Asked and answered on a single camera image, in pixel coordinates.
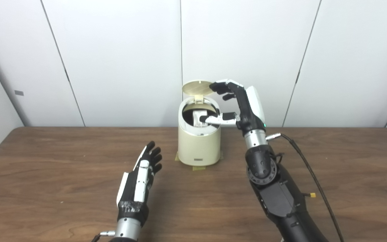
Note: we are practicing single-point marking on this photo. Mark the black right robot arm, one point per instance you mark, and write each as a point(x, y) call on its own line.
point(274, 191)

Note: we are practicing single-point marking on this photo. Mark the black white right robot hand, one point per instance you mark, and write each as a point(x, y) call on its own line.
point(247, 107)

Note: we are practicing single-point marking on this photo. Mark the cream-colored plastic bin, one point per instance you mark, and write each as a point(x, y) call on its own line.
point(198, 148)

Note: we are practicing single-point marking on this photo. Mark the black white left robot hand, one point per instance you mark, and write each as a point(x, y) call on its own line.
point(139, 181)

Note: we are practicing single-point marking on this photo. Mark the white green milk carton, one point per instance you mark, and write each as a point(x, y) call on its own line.
point(197, 118)

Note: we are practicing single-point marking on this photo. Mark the small grey wall tag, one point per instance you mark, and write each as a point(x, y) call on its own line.
point(19, 93)

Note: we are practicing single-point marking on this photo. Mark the cream round bin lid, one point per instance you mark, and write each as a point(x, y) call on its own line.
point(196, 88)

